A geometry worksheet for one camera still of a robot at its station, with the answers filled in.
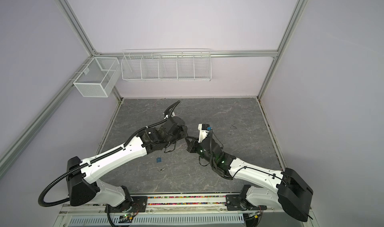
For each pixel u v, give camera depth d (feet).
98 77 3.20
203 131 2.24
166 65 3.23
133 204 2.39
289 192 1.33
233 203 2.43
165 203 2.48
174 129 1.78
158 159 2.91
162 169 2.79
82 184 1.28
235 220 2.32
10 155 1.66
